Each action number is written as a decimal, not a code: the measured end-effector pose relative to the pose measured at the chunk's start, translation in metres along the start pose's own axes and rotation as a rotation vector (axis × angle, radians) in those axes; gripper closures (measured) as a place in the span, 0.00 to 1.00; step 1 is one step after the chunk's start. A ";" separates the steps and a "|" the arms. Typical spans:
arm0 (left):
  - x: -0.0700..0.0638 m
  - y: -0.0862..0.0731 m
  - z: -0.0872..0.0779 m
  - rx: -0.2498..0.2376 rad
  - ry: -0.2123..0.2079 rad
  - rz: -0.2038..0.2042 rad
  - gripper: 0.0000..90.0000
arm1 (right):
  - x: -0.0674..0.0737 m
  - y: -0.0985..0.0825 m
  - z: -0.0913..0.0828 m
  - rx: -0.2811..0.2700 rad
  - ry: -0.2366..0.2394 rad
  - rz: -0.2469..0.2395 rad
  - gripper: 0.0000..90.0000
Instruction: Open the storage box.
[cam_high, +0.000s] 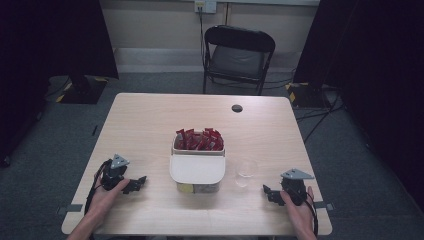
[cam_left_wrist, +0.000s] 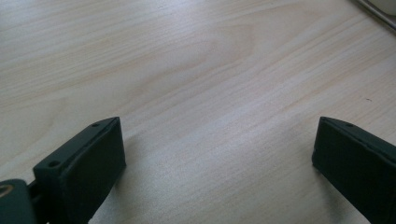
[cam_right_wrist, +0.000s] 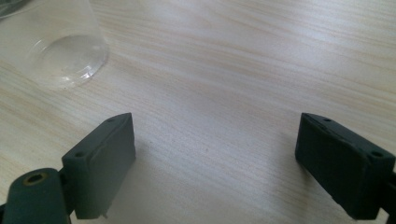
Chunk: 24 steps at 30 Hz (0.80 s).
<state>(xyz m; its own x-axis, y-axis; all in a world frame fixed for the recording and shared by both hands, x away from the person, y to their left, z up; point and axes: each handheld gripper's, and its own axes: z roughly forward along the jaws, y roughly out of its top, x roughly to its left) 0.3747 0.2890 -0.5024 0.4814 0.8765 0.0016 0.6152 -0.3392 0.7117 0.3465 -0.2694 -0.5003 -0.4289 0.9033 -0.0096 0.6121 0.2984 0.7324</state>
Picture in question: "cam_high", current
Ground person's left hand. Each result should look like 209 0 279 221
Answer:
86 177 131 231

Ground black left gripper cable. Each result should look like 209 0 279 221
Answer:
84 159 114 215

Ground black floor cables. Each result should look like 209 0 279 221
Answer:
294 89 346 145

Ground white wall socket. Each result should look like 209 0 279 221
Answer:
194 0 218 15

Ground black wall cable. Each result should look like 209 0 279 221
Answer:
198 5 207 69

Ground dark curtain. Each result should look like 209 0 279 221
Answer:
0 0 120 169
292 0 424 214

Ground black folding chair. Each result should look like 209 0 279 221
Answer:
202 24 277 97

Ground clear plastic cup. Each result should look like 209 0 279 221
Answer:
233 158 260 189

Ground white storage box with lid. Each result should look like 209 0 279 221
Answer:
168 131 227 195

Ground bunch of red packets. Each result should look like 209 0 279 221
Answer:
175 127 225 152

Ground person's right hand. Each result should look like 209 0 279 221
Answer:
279 185 317 236

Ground black stand base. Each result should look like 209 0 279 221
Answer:
284 81 332 109
55 75 110 105

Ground grey table edge bracket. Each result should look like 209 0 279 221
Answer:
313 201 335 212
56 203 84 216

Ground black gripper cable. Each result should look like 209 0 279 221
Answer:
84 159 114 215
289 186 320 238

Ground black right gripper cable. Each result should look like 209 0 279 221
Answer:
289 186 320 238

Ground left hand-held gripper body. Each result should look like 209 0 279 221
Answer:
99 153 131 192

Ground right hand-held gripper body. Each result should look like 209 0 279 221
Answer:
280 167 315 206

